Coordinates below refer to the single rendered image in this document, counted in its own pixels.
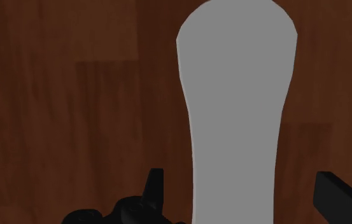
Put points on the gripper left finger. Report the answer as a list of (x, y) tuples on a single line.
[(152, 198)]

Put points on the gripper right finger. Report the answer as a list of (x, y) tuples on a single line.
[(340, 198)]

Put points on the grey flat spatula-shaped object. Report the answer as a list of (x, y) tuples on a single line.
[(237, 108)]

